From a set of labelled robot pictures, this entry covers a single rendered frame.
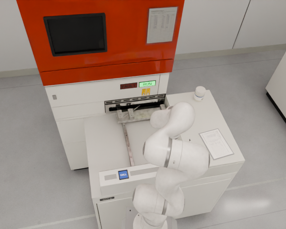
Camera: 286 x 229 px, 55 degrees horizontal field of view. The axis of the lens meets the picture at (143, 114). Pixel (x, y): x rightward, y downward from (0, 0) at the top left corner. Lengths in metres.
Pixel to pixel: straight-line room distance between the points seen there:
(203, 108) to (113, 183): 0.84
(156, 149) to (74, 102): 1.13
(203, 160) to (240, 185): 1.98
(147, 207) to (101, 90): 0.92
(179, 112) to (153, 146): 0.16
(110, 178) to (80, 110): 0.60
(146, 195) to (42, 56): 0.92
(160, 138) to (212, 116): 1.10
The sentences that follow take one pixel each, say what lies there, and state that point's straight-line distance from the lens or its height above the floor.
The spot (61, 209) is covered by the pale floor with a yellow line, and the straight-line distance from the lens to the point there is 2.64.
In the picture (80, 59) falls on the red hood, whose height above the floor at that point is 1.40.
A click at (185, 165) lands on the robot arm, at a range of 0.91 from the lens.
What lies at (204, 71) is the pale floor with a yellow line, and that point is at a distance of 3.81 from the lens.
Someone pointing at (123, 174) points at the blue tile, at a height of 0.96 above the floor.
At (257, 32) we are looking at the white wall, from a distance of 4.18.
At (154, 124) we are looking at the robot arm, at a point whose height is 1.42.
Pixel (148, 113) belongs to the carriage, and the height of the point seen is 0.88.
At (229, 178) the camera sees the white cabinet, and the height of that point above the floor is 0.74.
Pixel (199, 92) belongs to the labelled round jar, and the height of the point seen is 1.06.
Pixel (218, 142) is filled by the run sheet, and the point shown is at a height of 0.97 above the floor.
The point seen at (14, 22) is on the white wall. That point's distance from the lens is 3.34.
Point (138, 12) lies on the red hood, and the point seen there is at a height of 1.67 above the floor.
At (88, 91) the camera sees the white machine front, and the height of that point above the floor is 1.09.
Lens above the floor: 2.42
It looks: 51 degrees down
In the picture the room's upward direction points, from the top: 5 degrees clockwise
